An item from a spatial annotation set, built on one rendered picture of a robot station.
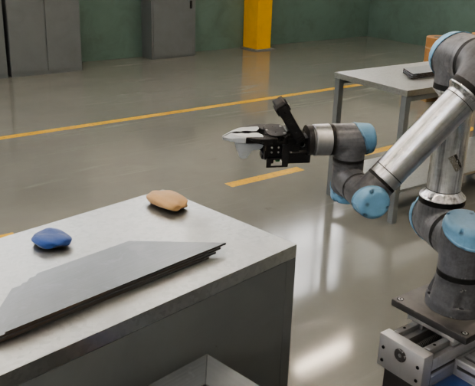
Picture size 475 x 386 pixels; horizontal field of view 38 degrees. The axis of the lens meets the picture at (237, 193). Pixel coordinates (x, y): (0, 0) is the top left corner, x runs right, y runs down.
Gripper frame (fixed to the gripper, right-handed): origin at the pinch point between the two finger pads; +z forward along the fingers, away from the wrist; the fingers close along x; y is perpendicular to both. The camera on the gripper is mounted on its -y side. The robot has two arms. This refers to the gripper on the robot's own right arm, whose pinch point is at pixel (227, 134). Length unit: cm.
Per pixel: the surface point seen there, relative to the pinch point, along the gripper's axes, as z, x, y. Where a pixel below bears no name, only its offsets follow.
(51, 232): 43, 30, 42
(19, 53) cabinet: 125, 775, 221
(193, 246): 5.0, 16.1, 40.6
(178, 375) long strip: 13, -16, 57
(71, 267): 37, 8, 39
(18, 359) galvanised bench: 48, -28, 37
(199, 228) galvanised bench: 1, 33, 45
